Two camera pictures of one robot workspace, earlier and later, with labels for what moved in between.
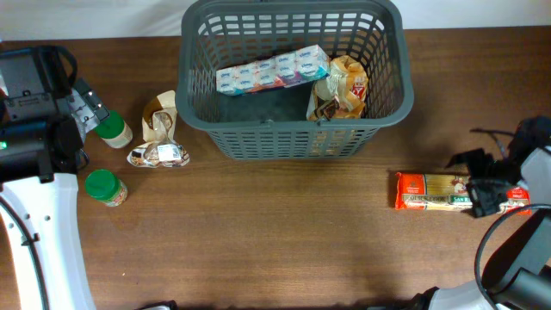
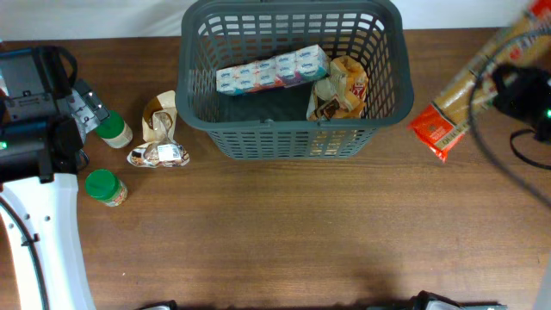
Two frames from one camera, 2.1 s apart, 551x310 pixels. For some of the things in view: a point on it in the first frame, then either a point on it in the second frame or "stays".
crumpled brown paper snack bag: x=159 y=148 stays
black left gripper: x=87 y=108 stays
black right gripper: x=485 y=201 → x=534 y=90
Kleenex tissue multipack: x=279 y=71 stays
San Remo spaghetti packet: x=442 y=192 → x=524 y=38
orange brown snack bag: x=342 y=94 stays
